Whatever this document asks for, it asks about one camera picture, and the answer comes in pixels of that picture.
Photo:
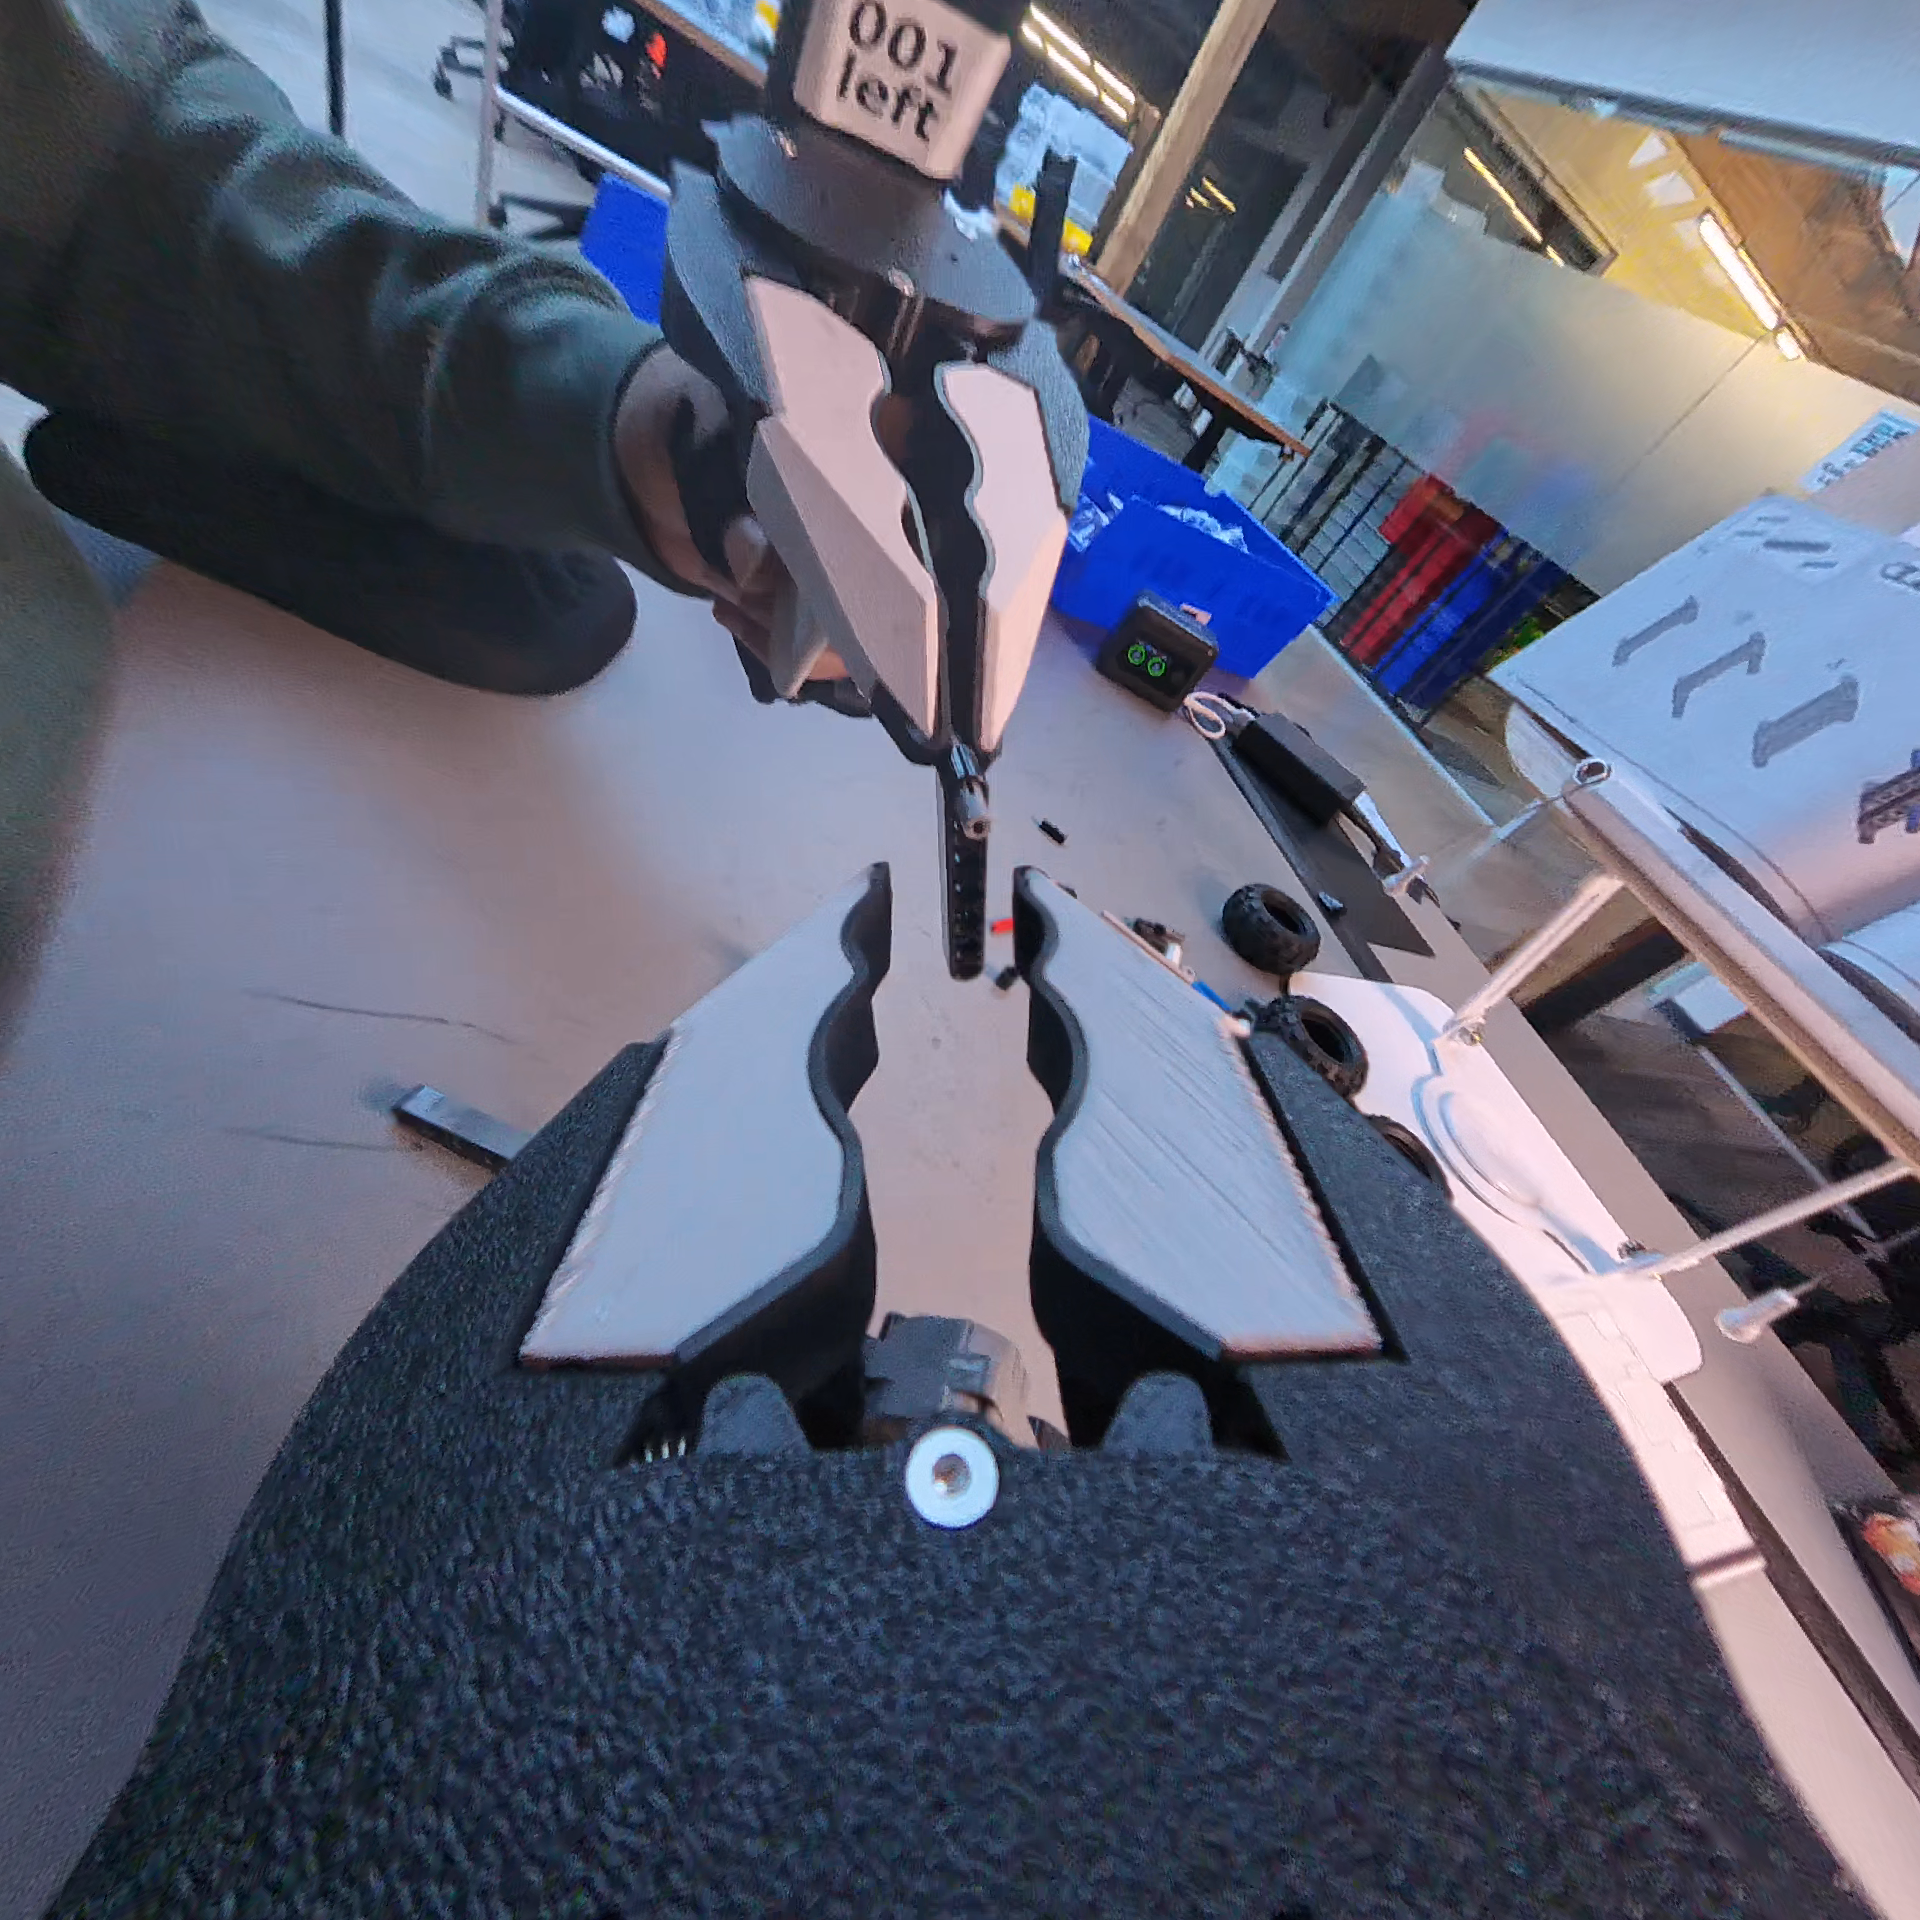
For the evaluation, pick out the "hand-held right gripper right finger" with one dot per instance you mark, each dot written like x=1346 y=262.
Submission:
x=1202 y=1200

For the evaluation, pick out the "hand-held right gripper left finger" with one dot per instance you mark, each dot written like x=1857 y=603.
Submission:
x=689 y=1200

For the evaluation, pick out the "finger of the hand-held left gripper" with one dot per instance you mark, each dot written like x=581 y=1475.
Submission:
x=841 y=541
x=1020 y=497

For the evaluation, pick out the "pile of small building pieces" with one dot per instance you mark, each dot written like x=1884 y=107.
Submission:
x=1169 y=962

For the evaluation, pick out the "long dark grey holed beam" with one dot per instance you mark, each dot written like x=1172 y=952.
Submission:
x=457 y=1127

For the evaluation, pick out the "long black holed beam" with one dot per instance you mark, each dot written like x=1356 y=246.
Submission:
x=968 y=871

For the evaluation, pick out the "building instruction booklet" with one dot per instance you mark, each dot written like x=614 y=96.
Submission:
x=1772 y=689

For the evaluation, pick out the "person's left forearm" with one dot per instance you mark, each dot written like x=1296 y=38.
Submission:
x=301 y=272

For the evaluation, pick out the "wooden background desk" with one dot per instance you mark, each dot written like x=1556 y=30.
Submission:
x=1186 y=356

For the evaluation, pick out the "grey desk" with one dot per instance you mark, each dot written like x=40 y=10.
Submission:
x=301 y=902

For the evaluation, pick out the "person's left hand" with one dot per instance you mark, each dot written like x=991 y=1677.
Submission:
x=656 y=465

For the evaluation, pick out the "black toy tyre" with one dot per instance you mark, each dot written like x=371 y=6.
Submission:
x=1271 y=923
x=1403 y=1141
x=1315 y=1035

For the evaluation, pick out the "black device green display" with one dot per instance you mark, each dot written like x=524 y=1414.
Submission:
x=1159 y=651

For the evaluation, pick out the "white book stand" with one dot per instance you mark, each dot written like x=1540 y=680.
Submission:
x=1501 y=1200

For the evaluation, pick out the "wooden pillar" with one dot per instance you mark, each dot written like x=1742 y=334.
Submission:
x=1186 y=134

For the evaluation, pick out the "black power adapter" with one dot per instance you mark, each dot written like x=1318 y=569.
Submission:
x=1321 y=795

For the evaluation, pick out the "stack of coloured crates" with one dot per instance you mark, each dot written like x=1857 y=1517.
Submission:
x=1442 y=588

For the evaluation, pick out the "toy truck box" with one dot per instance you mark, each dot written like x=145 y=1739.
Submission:
x=1891 y=1546

